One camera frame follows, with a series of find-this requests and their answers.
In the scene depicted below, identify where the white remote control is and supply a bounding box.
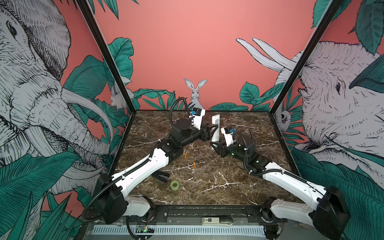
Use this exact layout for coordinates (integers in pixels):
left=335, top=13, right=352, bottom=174
left=211, top=114, right=221, bottom=142

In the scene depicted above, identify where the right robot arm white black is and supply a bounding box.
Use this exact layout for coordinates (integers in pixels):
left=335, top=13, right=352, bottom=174
left=210, top=132, right=351, bottom=240

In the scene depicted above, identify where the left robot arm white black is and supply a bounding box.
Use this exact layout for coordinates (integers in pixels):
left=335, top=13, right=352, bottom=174
left=81, top=119, right=219, bottom=224

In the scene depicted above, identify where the black clip object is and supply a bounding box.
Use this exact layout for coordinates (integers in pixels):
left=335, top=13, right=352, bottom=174
left=152, top=171, right=170, bottom=183

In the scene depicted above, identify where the green tape roll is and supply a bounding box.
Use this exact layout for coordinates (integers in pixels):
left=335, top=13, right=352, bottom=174
left=170, top=180, right=180, bottom=191

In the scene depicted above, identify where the white label tag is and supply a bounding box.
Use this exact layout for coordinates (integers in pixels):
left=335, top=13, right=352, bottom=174
left=202, top=217, right=220, bottom=226

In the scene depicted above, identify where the small circuit board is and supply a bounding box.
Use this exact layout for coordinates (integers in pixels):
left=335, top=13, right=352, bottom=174
left=136, top=225, right=155, bottom=235

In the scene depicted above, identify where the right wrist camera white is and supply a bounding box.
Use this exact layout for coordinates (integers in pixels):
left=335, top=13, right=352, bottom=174
left=221, top=127, right=235, bottom=147

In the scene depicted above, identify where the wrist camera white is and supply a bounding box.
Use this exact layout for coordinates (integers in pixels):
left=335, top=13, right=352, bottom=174
left=190, top=108, right=206, bottom=130
left=221, top=127, right=235, bottom=147

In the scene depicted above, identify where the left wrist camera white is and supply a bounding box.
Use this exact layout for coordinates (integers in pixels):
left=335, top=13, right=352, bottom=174
left=190, top=108, right=206, bottom=130

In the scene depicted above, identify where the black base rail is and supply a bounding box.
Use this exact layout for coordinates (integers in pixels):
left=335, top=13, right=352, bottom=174
left=129, top=205, right=288, bottom=225

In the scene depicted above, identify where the white slotted cable duct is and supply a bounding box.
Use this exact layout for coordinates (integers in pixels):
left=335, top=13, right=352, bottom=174
left=91, top=225, right=266, bottom=237

